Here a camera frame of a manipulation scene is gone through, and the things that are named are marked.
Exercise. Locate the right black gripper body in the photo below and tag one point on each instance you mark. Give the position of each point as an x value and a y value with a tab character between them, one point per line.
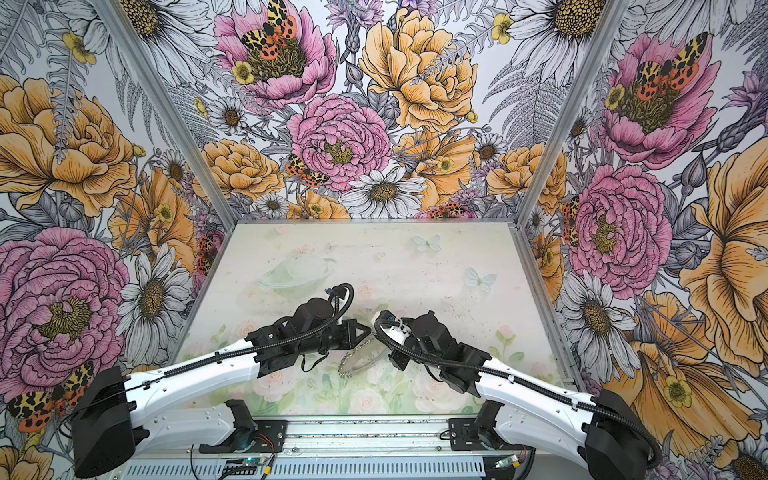
402	346

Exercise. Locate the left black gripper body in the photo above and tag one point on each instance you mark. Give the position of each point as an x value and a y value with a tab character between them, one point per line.
346	335

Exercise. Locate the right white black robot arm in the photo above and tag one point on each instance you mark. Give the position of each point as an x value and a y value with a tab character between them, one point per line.
599	433

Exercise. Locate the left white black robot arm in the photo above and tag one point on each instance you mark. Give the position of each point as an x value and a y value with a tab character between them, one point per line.
120	415

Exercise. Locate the green circuit board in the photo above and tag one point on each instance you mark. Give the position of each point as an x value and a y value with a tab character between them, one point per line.
248	464

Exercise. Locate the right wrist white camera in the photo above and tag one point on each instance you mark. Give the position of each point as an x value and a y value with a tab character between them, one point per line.
386	321

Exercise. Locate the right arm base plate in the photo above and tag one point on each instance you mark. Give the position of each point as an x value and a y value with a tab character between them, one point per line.
467	434

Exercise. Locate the aluminium front rail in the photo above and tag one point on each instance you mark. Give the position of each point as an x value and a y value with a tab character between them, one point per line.
422	435

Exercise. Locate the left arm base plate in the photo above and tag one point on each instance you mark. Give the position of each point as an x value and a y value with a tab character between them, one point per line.
261	436

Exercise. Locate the perforated metal cable tray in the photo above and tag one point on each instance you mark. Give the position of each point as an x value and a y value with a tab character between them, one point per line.
457	467

